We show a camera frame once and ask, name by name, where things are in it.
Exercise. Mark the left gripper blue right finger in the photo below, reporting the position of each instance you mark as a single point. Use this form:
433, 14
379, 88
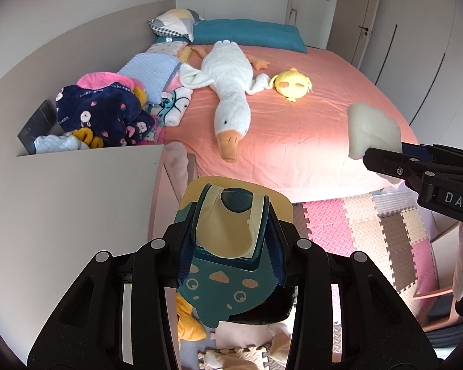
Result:
280, 237

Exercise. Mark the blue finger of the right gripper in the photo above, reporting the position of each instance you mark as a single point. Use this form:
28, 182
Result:
395, 165
417, 153

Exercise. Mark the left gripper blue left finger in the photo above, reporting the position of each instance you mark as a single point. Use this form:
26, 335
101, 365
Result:
181, 247

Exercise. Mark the teal tape dispenser holder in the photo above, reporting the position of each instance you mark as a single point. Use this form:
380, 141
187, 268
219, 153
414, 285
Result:
231, 277

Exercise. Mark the pastel foam floor mat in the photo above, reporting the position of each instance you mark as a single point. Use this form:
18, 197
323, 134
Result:
388, 227

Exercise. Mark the yellow star plush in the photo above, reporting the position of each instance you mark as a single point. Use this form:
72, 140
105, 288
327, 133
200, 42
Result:
187, 315

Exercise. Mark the pink bed sheet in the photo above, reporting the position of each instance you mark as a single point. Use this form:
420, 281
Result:
299, 149

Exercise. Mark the pink fluffy cloth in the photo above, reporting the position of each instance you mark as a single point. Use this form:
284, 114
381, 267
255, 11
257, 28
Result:
178, 162

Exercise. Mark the yellow chick plush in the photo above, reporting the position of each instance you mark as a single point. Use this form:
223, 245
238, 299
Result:
291, 84

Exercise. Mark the white cartoon print cloth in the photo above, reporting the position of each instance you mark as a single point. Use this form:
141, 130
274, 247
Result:
173, 106

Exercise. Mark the navy bunny print blanket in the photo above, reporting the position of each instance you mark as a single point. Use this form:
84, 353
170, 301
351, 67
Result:
67, 103

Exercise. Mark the white goose plush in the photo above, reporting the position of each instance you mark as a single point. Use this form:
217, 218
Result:
232, 75

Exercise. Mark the pale blue baby garment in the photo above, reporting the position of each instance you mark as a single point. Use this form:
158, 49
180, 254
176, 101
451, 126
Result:
52, 143

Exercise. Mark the teal long pillow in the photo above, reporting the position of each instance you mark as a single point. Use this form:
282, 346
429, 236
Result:
247, 32

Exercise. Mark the light blue knitted blanket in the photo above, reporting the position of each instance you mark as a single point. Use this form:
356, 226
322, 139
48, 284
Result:
154, 71

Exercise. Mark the pink fleece blanket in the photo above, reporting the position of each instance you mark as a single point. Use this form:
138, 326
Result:
98, 80

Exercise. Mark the patterned checked pillow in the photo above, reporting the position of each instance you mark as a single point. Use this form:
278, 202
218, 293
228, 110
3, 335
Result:
175, 23

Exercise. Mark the black wall switch panel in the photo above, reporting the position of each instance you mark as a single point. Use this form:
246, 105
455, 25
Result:
42, 123

